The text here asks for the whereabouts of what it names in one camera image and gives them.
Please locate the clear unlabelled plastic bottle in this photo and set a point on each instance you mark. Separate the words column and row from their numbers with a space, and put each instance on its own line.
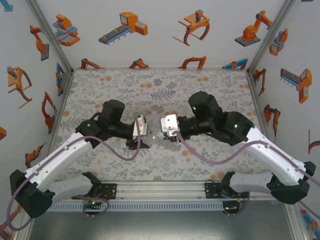
column 155, row 138

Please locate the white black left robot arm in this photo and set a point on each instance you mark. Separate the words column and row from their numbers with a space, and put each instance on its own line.
column 60, row 160

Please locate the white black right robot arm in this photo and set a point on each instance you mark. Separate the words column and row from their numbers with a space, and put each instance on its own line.
column 275, row 160

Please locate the floral table cloth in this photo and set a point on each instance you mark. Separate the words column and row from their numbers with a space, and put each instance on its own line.
column 150, row 162

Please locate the small circuit board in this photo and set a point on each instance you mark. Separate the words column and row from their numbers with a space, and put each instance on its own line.
column 230, row 207
column 92, row 203

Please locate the aluminium table side rail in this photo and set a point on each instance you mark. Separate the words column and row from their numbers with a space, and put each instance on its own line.
column 67, row 87
column 252, row 83

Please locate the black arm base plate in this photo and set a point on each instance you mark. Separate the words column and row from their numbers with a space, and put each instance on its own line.
column 212, row 190
column 110, row 191

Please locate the aluminium table edge rail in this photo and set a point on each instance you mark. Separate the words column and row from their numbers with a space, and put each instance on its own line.
column 160, row 191

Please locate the aluminium corner post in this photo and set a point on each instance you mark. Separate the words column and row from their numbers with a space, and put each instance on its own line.
column 50, row 37
column 271, row 37

